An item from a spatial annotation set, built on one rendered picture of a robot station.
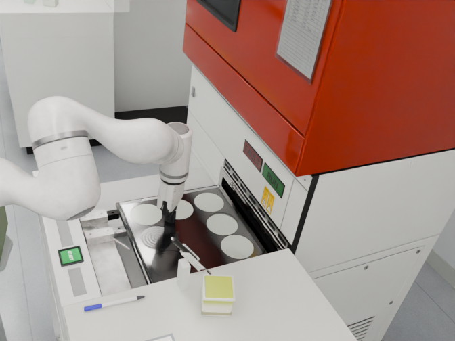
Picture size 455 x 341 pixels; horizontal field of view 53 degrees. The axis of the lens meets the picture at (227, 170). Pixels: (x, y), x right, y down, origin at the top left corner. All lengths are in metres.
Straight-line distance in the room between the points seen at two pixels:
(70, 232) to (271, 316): 0.58
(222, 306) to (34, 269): 1.60
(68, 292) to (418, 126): 1.00
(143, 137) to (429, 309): 2.19
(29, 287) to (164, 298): 1.41
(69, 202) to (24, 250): 1.83
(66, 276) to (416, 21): 1.01
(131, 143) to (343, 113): 0.52
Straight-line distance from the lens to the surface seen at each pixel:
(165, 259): 1.33
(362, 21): 1.03
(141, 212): 1.47
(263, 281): 1.23
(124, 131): 0.87
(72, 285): 1.21
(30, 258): 2.62
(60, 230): 1.34
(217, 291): 1.09
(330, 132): 1.13
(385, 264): 1.76
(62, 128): 0.86
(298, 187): 1.24
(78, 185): 0.85
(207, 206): 1.51
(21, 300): 2.45
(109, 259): 1.36
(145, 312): 1.13
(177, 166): 1.26
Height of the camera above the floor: 1.87
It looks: 35 degrees down
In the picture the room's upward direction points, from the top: 9 degrees clockwise
